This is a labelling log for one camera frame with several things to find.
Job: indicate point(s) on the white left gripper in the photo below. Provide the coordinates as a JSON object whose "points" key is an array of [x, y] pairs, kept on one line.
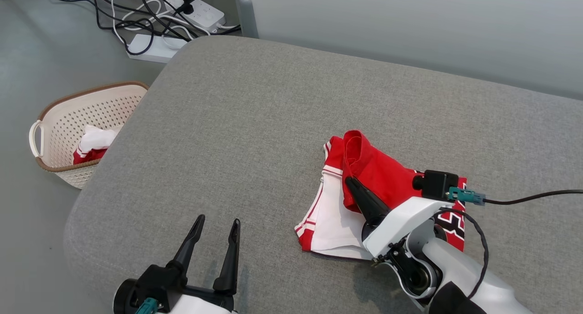
{"points": [[205, 302]]}

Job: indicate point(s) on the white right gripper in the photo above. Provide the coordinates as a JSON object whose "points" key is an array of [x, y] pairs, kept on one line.
{"points": [[396, 223]]}

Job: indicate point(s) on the red shirt with white sleeves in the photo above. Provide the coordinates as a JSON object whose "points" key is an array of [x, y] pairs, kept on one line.
{"points": [[337, 223]]}

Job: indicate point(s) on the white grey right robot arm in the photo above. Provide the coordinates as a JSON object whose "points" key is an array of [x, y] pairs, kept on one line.
{"points": [[455, 268]]}

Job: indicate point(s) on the red white garment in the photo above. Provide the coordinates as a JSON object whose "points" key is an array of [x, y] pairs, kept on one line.
{"points": [[95, 141]]}

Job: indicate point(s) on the white partition panel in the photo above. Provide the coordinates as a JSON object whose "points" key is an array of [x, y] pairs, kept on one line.
{"points": [[410, 27]]}

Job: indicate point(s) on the cream perforated laundry basket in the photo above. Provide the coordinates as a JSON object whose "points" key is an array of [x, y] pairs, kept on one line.
{"points": [[91, 109]]}

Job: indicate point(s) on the flat white power strip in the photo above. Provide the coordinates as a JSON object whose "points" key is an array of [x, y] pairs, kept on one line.
{"points": [[152, 49]]}

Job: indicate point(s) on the white multi-socket power strip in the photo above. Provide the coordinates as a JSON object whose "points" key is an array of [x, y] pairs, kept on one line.
{"points": [[200, 13]]}

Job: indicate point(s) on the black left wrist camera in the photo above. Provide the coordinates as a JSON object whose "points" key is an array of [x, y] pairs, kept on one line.
{"points": [[159, 282]]}

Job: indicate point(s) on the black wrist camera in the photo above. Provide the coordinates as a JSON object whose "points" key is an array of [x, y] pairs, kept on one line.
{"points": [[437, 184], [159, 282]]}

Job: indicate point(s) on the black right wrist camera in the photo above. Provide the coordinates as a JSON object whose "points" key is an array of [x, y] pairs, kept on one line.
{"points": [[437, 184]]}

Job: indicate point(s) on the teal left camera connector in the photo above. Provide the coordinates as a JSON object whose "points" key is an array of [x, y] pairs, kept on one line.
{"points": [[146, 307]]}

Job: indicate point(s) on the teal camera connector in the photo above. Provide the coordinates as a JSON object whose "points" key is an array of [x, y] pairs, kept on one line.
{"points": [[464, 195], [146, 307]]}

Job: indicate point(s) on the teal right camera connector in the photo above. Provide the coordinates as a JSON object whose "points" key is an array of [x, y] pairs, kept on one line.
{"points": [[464, 195]]}

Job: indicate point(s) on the grey partition post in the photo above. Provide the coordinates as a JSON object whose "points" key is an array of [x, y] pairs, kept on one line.
{"points": [[246, 18]]}

